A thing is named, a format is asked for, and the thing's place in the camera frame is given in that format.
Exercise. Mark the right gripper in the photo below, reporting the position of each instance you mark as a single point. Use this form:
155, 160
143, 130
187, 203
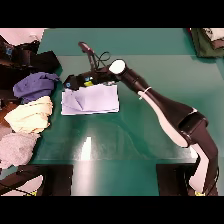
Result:
78, 80

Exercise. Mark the lavender shirt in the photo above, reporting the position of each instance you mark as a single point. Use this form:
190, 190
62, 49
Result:
95, 99

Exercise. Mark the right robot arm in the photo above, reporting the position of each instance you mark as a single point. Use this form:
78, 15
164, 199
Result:
173, 111

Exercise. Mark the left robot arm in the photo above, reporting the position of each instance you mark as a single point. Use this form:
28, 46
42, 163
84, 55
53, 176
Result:
23, 185

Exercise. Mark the black garment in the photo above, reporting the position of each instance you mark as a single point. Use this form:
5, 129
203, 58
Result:
46, 62

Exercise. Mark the purple garment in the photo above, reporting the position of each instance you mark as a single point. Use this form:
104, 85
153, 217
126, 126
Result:
33, 86

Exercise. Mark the cream garment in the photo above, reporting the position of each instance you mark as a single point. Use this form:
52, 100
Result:
30, 115

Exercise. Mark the pale pink garment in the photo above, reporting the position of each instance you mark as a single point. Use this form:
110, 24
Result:
20, 35

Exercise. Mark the brown garment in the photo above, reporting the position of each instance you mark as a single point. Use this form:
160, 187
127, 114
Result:
6, 111

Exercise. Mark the grey garment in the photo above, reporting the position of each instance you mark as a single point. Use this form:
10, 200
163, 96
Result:
16, 148

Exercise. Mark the dark green garment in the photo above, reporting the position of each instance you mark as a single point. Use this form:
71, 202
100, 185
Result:
203, 48

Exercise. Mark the white garment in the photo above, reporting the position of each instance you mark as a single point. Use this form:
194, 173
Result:
216, 33

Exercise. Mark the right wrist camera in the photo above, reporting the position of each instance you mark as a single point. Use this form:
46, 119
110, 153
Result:
87, 50

